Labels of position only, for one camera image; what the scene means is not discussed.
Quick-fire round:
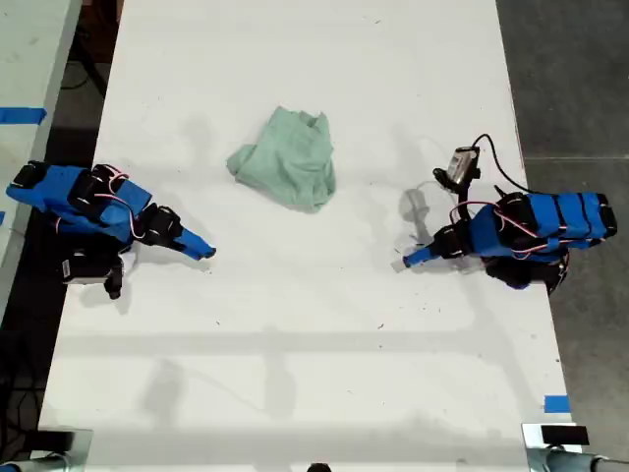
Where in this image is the pale green T-shirt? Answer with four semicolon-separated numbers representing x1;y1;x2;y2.
225;105;338;215

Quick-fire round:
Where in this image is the long blue tape strip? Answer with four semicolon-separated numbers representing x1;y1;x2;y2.
0;106;48;125

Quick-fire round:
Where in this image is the pale side table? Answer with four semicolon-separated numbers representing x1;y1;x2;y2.
0;0;84;309

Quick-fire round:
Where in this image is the grey metal tube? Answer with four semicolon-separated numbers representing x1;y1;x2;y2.
0;454;75;472
528;445;629;472

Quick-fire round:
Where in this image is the gripper camera stalk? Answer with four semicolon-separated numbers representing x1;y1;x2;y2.
431;167;474;210
103;255;125;301

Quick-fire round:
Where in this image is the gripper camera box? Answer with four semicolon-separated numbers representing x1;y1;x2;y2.
449;146;482;187
59;253;113;286

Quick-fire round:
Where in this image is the black camera cable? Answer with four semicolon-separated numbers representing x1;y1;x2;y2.
471;133;532;194

